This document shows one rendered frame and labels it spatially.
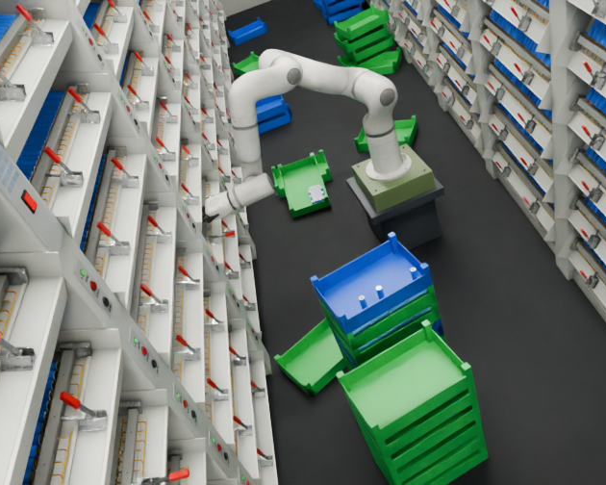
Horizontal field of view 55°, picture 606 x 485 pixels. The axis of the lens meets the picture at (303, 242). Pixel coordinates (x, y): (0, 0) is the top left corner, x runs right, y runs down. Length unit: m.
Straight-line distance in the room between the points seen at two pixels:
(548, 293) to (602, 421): 0.54
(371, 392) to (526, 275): 0.98
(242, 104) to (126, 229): 0.77
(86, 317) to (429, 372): 0.96
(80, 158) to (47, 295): 0.42
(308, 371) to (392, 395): 0.69
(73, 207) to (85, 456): 0.45
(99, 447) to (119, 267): 0.43
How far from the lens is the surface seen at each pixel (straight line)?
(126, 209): 1.46
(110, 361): 1.11
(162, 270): 1.54
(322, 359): 2.29
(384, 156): 2.35
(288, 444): 2.15
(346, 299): 1.79
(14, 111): 1.13
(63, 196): 1.20
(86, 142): 1.38
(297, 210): 2.92
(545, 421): 2.04
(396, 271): 1.82
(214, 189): 2.49
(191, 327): 1.64
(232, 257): 2.41
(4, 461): 0.81
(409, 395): 1.64
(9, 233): 0.98
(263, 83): 1.99
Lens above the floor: 1.77
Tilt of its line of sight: 39 degrees down
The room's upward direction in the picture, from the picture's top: 22 degrees counter-clockwise
